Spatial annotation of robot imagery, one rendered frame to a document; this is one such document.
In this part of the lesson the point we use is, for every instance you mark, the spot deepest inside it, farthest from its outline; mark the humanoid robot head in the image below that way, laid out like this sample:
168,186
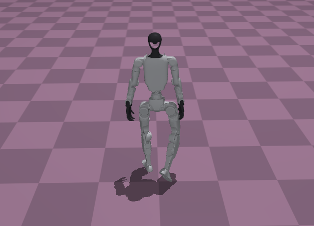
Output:
154,38

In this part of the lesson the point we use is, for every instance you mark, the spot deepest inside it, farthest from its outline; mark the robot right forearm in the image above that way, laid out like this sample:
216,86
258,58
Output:
179,93

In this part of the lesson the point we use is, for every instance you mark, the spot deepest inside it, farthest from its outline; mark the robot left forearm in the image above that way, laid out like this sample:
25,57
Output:
131,91

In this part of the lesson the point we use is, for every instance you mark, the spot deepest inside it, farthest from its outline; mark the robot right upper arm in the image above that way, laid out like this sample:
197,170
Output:
174,70

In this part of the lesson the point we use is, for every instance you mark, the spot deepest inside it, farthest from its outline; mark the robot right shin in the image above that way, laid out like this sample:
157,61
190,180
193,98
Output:
172,149

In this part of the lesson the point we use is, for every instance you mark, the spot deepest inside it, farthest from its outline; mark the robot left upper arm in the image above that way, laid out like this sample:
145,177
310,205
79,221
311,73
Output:
138,62

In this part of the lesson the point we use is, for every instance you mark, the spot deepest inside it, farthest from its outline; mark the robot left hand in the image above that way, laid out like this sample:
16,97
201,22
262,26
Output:
128,111

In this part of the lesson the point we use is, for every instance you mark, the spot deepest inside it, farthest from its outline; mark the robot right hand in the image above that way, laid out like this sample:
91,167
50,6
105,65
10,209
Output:
181,109

